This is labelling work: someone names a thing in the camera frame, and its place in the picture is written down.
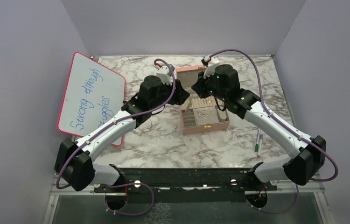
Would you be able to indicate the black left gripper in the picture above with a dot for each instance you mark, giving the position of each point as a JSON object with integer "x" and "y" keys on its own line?
{"x": 181, "y": 94}

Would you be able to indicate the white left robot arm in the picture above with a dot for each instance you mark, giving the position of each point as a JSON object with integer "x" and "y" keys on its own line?
{"x": 75, "y": 159}

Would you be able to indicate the green marker pen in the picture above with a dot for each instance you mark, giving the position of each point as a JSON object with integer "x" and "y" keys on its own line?
{"x": 257, "y": 141}

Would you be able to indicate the white oval watch pillow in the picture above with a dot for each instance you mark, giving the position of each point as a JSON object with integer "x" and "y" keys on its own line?
{"x": 222, "y": 116}

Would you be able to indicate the pink jewelry box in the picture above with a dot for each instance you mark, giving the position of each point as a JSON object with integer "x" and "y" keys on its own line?
{"x": 192, "y": 111}

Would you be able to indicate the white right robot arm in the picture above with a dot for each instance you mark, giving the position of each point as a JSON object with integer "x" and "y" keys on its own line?
{"x": 303, "y": 160}

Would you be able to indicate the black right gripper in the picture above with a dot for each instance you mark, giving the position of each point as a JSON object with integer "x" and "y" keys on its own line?
{"x": 198, "y": 87}

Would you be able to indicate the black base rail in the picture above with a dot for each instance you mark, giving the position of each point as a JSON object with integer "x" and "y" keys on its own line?
{"x": 183, "y": 185}

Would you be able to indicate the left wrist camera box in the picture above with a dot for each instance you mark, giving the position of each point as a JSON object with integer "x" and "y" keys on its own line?
{"x": 164, "y": 73}

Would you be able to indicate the pink-framed whiteboard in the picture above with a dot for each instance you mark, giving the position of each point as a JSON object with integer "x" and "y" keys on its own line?
{"x": 93, "y": 95}

